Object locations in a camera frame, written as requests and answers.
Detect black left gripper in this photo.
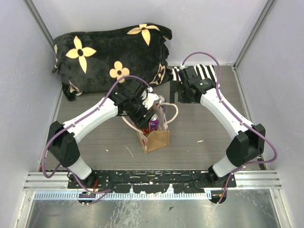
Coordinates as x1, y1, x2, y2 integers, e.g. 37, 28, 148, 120
128, 97, 156, 129

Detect purple fanta can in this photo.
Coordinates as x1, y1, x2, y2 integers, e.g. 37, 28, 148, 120
159, 95, 166, 112
149, 114, 159, 131

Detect black white striped cloth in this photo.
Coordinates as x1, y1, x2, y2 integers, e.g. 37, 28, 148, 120
172, 64, 218, 84

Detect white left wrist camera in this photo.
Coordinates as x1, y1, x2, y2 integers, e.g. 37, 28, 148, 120
140, 87, 160, 110

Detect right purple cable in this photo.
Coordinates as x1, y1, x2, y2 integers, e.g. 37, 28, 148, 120
181, 51, 278, 206

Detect purple cable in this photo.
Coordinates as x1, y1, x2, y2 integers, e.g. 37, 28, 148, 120
42, 75, 152, 206
181, 51, 278, 206

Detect black floral plush blanket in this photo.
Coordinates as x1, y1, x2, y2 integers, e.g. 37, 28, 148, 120
52, 23, 173, 101

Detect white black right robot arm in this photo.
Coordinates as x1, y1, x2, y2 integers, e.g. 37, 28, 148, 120
170, 65, 266, 187

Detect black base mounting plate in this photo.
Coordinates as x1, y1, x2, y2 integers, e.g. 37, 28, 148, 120
81, 170, 228, 194

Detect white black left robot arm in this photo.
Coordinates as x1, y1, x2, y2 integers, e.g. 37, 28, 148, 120
43, 77, 160, 188

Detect red cola can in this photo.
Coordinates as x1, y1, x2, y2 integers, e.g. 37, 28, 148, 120
134, 123, 151, 135

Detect white slotted cable duct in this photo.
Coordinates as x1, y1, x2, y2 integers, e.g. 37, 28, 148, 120
33, 190, 212, 200

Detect burlap watermelon canvas bag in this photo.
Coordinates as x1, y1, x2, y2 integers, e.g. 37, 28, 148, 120
122, 102, 179, 153

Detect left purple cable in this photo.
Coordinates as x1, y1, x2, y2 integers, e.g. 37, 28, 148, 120
42, 75, 152, 206

